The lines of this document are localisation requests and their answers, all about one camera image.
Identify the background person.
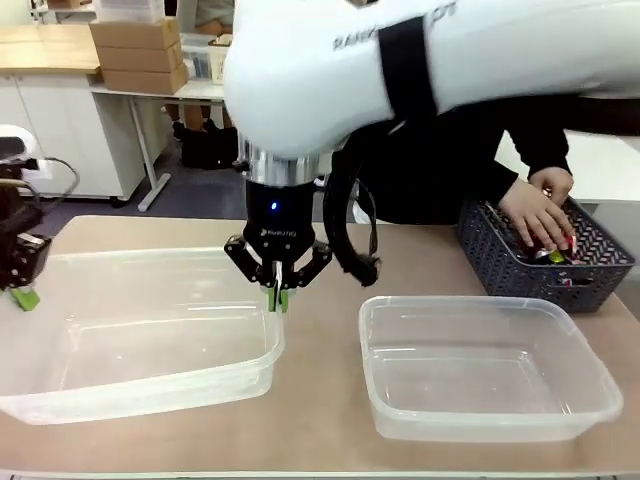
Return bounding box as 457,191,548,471
160,0,237,146

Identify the small clear plastic bin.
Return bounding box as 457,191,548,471
358,294,625,444

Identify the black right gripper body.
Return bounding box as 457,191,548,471
243,179,318,276

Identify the black bag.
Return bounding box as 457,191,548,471
179,119,240,170

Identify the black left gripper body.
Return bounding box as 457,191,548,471
0,172,47,237

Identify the person's right forearm black sleeve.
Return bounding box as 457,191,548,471
419,159,521,226

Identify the dark grey lattice basket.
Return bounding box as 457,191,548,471
457,196,637,315

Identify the person's black sweater torso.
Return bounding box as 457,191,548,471
332,117,521,226

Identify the person's left forearm black sleeve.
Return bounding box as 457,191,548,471
499,119,574,177

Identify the white desk with legs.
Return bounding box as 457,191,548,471
89,79,227,212

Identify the brown cardboard box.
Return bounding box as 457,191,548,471
94,41,185,72
100,63,190,96
88,16,182,51

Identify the white lattice basket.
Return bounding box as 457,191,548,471
207,37,235,85

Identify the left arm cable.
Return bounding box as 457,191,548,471
22,156,82,202

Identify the clear plastic storage box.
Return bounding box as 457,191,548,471
178,32,224,82

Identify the person's left hand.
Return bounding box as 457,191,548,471
528,166,576,202

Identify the large clear plastic bin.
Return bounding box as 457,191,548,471
0,247,287,426

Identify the black right arm cable sleeve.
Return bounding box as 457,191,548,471
321,133,382,289

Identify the person's right hand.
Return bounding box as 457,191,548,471
498,180,572,250

